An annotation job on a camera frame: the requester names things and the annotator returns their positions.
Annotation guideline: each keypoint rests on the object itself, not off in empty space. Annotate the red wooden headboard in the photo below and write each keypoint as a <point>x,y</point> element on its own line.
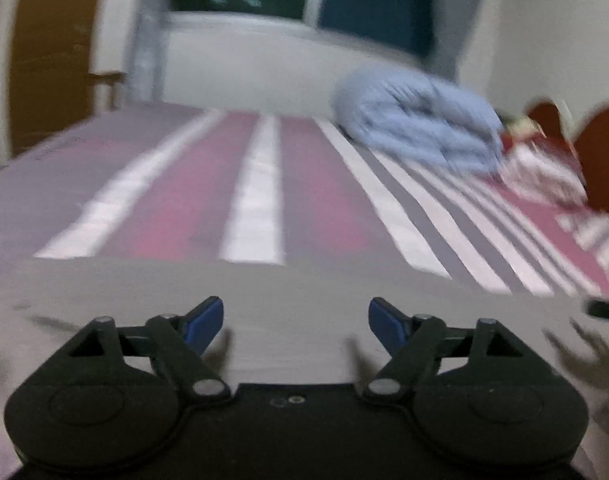
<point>592,147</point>

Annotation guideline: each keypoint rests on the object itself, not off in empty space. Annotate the red folded cloth pile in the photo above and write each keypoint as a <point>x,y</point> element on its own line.
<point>519,131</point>

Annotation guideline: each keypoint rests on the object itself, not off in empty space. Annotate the folded white pink blanket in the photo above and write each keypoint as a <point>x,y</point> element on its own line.
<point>544,172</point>

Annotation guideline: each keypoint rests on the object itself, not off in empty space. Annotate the wooden chair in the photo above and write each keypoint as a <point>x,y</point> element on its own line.
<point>112,81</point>

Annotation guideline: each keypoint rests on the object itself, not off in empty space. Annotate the grey pants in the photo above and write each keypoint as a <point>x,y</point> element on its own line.
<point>287,324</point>

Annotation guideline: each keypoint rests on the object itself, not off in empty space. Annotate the folded light blue duvet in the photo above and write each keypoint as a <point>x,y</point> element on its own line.
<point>411,115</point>

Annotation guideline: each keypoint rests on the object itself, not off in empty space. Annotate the grey curtain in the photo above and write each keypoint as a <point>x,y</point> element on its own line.
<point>453,20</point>
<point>144,82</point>

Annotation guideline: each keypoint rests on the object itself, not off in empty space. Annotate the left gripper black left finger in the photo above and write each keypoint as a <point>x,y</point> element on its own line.
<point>159,359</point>

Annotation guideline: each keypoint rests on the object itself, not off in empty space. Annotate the striped pillow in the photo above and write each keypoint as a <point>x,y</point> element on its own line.
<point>590,231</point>

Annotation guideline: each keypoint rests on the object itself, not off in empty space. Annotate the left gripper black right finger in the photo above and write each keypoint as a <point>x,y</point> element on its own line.
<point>418,344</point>

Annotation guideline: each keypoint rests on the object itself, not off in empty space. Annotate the brown wooden door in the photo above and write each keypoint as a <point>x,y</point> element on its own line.
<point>50,60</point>

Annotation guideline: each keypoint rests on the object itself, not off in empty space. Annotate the striped pink grey bed sheet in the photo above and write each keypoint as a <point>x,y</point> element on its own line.
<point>172,183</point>

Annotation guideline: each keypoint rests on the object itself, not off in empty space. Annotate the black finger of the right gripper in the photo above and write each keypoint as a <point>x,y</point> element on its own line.
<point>598,308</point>

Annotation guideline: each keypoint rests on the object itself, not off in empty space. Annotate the grey left curtain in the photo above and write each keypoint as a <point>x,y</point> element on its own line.
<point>144,82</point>

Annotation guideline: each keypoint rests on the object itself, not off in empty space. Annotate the grey right curtain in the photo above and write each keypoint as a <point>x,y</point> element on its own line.
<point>453,20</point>

